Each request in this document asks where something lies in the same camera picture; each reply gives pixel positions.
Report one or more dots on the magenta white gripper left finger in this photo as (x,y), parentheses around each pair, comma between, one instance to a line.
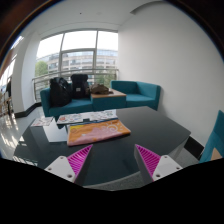
(69,168)

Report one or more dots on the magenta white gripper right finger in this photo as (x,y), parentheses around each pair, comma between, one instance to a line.
(153,166)

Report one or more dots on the orange pink folded towel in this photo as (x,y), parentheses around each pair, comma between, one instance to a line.
(95,132)

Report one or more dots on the small printed paper sheet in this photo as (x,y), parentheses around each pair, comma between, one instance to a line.
(39,122)

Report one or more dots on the teal chair at right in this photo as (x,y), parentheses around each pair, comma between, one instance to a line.
(214,148)

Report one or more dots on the black backpack left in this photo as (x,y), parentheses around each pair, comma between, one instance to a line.
(60,92)

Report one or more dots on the black backpack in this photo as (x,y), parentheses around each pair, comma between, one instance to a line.
(60,92)
(80,86)

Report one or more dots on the black backpack right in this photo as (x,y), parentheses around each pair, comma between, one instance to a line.
(80,86)

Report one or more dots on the teal sofa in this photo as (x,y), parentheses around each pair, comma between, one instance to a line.
(137,94)

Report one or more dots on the wooden sofa side table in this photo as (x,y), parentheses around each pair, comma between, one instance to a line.
(108,94)

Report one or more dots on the brown bag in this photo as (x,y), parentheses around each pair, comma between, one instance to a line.
(99,89)

